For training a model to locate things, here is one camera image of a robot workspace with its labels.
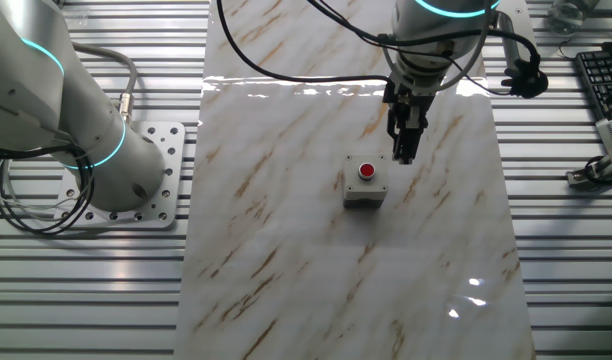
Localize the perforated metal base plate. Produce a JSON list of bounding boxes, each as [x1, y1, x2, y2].
[[53, 121, 187, 231]]

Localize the clear glass bottle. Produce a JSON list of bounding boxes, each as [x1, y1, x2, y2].
[[544, 0, 600, 37]]

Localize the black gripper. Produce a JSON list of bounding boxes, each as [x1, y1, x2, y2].
[[384, 74, 437, 166]]

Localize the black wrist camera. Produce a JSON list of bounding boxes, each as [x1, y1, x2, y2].
[[500, 53, 550, 100]]

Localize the black camera cable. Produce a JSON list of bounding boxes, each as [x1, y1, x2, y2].
[[305, 0, 542, 69]]

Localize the thick black cable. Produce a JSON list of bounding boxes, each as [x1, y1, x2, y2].
[[214, 0, 392, 85]]

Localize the white thin cables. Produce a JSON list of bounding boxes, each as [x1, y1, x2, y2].
[[0, 158, 95, 222]]

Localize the marble pattern mat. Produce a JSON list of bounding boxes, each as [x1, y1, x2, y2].
[[173, 0, 537, 360]]

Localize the silver camera on mount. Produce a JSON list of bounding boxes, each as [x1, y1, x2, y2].
[[565, 118, 612, 190]]

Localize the black cable bundle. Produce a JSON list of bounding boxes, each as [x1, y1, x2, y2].
[[0, 143, 96, 236]]

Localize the grey cable with metal connector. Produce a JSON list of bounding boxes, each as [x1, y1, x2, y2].
[[70, 42, 140, 125]]

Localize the grey button box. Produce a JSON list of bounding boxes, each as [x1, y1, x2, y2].
[[341, 153, 390, 210]]

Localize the black keyboard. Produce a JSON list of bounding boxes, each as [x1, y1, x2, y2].
[[574, 42, 612, 146]]

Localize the silver camera mount bracket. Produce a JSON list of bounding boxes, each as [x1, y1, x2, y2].
[[485, 0, 541, 76]]

